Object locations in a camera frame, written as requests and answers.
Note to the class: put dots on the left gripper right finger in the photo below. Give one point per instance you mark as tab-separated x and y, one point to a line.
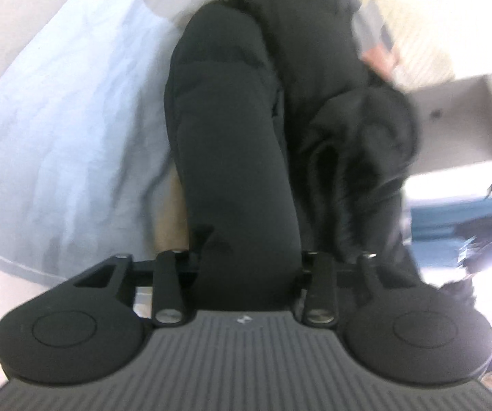
396	326

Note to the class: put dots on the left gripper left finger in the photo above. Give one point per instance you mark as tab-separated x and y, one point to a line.
92	325

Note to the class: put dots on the plaid patchwork duvet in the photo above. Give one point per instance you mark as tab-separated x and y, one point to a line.
84	154

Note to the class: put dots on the black puffer jacket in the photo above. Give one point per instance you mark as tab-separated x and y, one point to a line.
284	141

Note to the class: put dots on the grey wall cabinet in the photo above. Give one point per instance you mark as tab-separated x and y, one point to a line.
456	124

